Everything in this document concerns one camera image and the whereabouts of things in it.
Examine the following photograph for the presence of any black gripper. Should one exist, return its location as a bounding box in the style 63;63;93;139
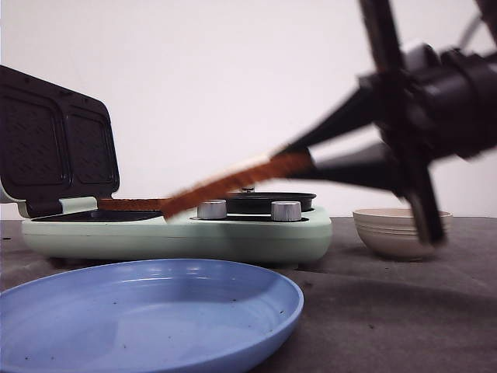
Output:
281;1;496;244

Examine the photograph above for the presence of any white bread slice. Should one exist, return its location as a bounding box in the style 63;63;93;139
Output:
159;151;313;219
97;198;170;211

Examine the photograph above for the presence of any beige ribbed bowl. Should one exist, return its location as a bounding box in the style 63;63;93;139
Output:
353;207;436;260

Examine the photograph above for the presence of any breakfast maker hinged lid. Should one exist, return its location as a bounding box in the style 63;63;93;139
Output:
1;66;120;218

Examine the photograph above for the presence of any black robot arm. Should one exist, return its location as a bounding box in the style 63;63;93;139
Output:
284;1;496;244

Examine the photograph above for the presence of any mint green breakfast maker base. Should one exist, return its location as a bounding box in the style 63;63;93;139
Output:
22;207;332;263

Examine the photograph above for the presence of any right silver control knob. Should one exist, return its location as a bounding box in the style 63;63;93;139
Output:
271;200;302;222

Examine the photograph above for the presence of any silver control knob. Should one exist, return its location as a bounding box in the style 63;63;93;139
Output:
196;200;227;220
271;200;302;222

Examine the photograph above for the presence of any small black frying pan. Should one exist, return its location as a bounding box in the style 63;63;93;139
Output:
224;191;317;214

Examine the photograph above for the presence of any left silver control knob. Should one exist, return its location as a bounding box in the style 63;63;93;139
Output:
196;200;227;220

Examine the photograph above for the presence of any blue round plate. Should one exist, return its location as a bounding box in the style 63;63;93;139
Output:
1;259;304;372

